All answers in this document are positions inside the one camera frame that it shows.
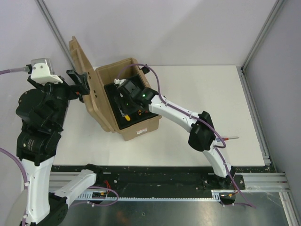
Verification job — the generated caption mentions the tan plastic tool box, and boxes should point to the tan plastic tool box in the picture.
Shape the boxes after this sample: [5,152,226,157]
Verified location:
[69,36,161,141]

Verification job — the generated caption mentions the black tool box tray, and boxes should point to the black tool box tray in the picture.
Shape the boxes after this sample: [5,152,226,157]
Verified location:
[104,82,158,129]

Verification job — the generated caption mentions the red black pliers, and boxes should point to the red black pliers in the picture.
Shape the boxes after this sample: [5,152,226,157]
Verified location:
[138,110,149,115]

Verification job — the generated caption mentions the blue handle screwdriver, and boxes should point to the blue handle screwdriver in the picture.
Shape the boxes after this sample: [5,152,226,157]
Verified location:
[216,137,239,142]

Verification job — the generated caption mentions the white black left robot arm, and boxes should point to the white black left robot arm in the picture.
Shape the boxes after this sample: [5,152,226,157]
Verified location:
[16,70,104,226]

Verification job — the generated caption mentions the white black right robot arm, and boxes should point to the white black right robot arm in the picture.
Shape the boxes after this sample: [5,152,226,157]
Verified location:
[114,79,234,189]

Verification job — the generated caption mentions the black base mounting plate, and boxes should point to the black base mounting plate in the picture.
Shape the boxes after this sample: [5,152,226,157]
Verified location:
[53,165,246,192]

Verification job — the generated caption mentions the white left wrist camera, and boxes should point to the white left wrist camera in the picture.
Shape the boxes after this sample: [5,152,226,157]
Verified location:
[29,58,63,85]

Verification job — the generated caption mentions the left aluminium corner post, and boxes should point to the left aluminium corner post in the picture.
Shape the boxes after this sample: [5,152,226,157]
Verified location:
[35,0,75,70]

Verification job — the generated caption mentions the aluminium corner post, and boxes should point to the aluminium corner post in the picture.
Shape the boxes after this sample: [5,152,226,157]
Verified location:
[35,0,75,70]
[241,0,287,71]

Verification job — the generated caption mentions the grey slotted cable duct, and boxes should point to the grey slotted cable duct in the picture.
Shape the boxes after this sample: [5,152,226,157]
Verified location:
[77,189,236,202]

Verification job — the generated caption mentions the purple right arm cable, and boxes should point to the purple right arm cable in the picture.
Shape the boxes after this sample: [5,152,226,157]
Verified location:
[116,63,257,209]

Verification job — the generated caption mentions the right aluminium corner post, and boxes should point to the right aluminium corner post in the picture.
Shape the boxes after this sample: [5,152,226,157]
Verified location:
[241,0,287,71]

